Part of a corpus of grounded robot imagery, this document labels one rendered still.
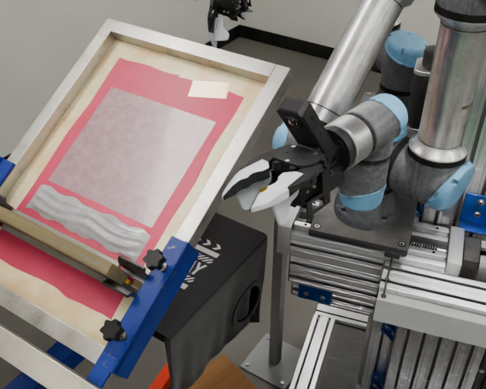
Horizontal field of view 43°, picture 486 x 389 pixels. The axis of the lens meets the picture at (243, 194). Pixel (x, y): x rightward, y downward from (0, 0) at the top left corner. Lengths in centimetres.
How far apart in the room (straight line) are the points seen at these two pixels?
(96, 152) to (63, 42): 254
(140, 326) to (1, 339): 30
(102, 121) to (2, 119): 231
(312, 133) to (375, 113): 16
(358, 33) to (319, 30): 413
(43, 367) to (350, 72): 82
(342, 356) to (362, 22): 164
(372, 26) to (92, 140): 80
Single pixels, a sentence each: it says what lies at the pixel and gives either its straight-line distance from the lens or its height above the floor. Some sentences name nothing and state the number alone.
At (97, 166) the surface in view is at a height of 130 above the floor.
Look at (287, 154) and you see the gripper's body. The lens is 86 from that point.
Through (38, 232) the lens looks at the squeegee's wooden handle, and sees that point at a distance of 142.
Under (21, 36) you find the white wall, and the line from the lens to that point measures 387.
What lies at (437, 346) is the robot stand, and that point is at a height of 71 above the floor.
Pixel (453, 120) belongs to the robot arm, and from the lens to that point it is 121.
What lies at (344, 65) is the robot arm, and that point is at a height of 170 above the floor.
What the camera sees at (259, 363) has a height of 1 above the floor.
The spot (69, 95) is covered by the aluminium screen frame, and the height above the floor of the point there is 139.
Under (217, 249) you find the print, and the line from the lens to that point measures 180.
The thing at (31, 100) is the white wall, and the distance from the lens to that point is 401.
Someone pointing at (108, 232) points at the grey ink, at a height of 124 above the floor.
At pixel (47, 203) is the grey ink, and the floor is 124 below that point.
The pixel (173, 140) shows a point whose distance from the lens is 150.
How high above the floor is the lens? 215
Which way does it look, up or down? 37 degrees down
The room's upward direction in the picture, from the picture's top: straight up
